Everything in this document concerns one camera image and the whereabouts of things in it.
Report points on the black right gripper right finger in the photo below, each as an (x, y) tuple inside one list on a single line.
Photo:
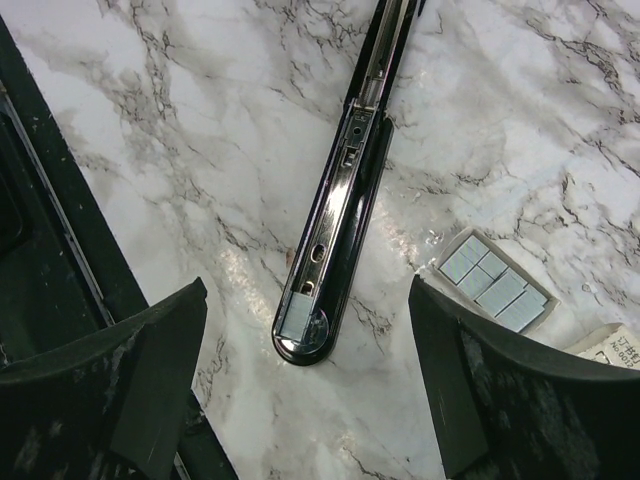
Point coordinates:
[(504, 406)]

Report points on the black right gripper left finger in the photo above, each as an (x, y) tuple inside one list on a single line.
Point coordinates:
[(110, 405)]

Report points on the cream staple box sleeve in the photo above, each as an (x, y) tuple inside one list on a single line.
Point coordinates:
[(612, 344)]

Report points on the staple box tray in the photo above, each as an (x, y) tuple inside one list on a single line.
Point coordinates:
[(487, 281)]

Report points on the silver staple strip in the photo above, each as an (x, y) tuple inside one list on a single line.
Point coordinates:
[(296, 317)]

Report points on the black stapler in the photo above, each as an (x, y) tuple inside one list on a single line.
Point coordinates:
[(326, 259)]

